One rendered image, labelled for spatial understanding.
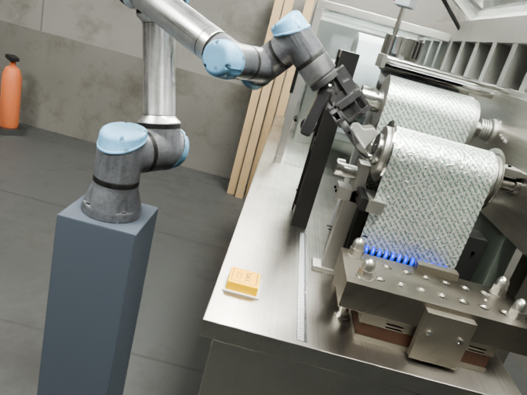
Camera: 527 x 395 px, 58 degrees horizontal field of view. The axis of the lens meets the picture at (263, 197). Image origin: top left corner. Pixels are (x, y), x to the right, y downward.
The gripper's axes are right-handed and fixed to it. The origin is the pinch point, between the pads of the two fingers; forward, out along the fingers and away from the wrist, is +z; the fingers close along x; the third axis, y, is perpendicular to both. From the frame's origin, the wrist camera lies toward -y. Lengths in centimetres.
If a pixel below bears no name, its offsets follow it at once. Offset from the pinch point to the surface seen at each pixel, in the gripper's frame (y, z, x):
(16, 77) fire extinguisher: -215, -145, 289
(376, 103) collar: 9.6, -3.8, 22.5
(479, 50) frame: 49, 9, 64
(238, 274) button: -36.8, 3.7, -15.1
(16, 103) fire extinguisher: -231, -130, 290
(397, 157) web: 6.0, 3.2, -5.6
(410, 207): 2.4, 15.0, -5.6
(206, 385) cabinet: -51, 15, -31
